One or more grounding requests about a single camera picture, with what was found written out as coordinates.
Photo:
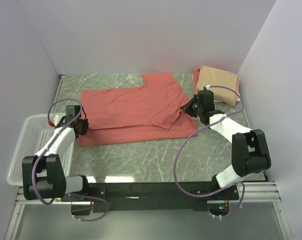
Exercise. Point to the folded white t shirt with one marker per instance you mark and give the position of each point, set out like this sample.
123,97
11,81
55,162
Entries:
218,100

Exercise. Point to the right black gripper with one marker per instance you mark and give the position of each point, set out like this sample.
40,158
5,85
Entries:
187,108

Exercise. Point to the red t shirt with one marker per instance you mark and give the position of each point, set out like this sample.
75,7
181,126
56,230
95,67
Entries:
144,113

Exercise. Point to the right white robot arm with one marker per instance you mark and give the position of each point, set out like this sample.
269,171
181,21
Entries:
249,150

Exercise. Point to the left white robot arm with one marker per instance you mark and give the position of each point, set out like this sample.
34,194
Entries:
43,174

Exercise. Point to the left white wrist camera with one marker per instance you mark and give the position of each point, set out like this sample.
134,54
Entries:
54,119

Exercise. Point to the folded beige t shirt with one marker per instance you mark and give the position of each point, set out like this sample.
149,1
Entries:
214,76

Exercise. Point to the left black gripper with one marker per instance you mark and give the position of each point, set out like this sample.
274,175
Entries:
84,125

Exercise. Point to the folded pink t shirt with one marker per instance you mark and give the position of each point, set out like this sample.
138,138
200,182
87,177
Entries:
195,78

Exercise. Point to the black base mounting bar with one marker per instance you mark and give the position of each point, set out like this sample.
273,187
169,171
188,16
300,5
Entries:
127,196

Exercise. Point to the white plastic laundry basket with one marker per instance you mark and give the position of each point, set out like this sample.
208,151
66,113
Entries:
35,133

